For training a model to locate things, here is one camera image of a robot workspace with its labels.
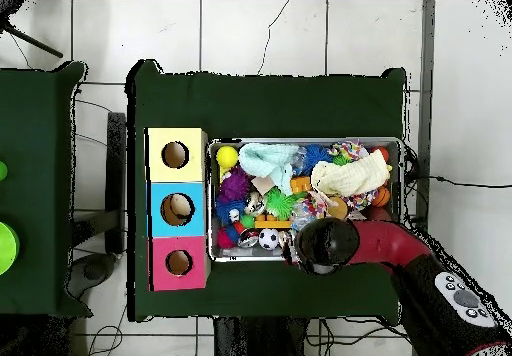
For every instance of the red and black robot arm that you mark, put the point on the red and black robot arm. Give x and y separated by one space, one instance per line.
420 292

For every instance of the shallow metal mesh bin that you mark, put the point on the shallow metal mesh bin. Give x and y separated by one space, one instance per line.
256 255

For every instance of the wooden box with three holes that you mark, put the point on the wooden box with three holes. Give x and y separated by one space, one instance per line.
178 174

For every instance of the purple spiky ball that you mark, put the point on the purple spiky ball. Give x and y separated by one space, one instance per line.
235 186

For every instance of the mint green cloth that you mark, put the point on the mint green cloth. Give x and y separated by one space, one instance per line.
264 160

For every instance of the yellow smooth ball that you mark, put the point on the yellow smooth ball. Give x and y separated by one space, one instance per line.
227 156

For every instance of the orange plastic block toy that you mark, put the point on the orange plastic block toy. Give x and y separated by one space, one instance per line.
300 184

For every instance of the black and white soccer ball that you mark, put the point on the black and white soccer ball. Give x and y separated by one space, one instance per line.
268 239

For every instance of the tan foam ball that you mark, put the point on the tan foam ball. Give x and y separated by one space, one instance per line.
338 208

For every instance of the cream yellow cloth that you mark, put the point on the cream yellow cloth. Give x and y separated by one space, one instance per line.
352 176

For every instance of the small orange basketball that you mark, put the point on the small orange basketball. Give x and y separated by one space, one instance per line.
381 197

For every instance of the dark green side table cloth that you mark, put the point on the dark green side table cloth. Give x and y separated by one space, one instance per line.
32 172

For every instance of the small bright green object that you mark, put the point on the small bright green object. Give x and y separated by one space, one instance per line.
2 170

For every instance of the large bright green cup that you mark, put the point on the large bright green cup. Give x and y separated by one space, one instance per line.
7 248

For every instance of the black tripod leg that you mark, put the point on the black tripod leg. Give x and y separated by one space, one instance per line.
36 44

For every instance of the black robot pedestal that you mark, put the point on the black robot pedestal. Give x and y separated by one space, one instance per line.
260 338

